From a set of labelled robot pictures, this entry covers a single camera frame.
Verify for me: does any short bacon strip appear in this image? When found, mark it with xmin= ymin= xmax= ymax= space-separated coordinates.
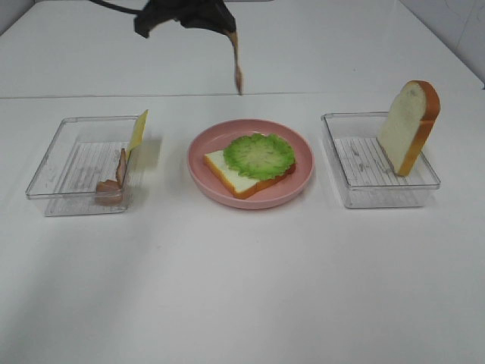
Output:
xmin=95 ymin=149 xmax=127 ymax=206

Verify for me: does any pink round plate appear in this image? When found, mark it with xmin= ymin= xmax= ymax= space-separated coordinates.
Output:
xmin=187 ymin=119 xmax=314 ymax=209

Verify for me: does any green lettuce leaf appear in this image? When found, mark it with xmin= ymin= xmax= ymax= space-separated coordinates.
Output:
xmin=223 ymin=133 xmax=296 ymax=180

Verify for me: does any clear plastic bread tray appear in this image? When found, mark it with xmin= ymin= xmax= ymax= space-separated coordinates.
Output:
xmin=321 ymin=111 xmax=440 ymax=209

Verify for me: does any yellow cheese slice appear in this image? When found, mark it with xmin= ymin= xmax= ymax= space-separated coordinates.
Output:
xmin=126 ymin=109 xmax=149 ymax=160

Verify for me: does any white bread slice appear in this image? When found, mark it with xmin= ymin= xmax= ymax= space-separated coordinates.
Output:
xmin=204 ymin=149 xmax=296 ymax=199

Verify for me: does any standing bread slice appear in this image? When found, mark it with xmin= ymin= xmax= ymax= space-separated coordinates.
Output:
xmin=377 ymin=80 xmax=440 ymax=177

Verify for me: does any clear plastic ingredient tray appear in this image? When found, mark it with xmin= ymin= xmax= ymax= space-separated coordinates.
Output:
xmin=26 ymin=115 xmax=161 ymax=217

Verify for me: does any long bacon strip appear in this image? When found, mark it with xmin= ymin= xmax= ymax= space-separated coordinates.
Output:
xmin=228 ymin=31 xmax=243 ymax=96

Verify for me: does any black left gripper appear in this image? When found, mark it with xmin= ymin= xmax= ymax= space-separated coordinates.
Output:
xmin=133 ymin=1 xmax=236 ymax=38

